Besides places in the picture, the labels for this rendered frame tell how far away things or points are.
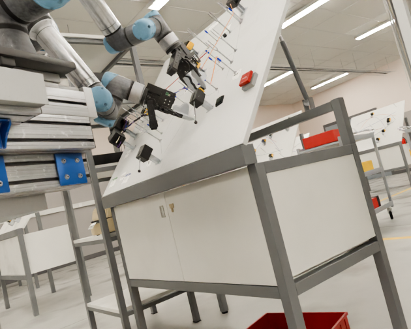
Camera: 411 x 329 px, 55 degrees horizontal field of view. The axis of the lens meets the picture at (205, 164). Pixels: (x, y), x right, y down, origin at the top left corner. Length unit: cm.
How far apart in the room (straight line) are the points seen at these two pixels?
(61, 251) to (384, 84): 1102
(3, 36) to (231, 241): 94
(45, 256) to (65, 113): 343
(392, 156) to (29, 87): 774
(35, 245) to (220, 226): 317
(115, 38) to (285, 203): 87
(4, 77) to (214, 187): 83
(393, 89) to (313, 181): 1185
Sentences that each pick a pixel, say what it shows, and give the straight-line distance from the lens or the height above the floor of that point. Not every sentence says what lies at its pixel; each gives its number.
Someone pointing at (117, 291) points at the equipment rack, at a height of 34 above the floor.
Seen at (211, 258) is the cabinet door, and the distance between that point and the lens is 155.
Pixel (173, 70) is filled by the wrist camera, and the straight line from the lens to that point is 154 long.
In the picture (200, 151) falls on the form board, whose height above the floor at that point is 90.
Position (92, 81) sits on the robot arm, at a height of 119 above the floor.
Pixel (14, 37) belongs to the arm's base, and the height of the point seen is 122.
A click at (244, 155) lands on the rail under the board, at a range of 124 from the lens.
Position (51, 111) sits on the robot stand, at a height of 103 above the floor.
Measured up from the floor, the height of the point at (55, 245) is 62.
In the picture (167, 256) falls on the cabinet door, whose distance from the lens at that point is 181.
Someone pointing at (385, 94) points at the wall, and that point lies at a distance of 1335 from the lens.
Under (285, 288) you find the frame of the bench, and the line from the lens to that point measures 131.
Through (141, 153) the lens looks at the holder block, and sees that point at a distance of 170.
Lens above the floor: 73
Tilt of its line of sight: 5 degrees up
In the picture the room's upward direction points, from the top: 14 degrees counter-clockwise
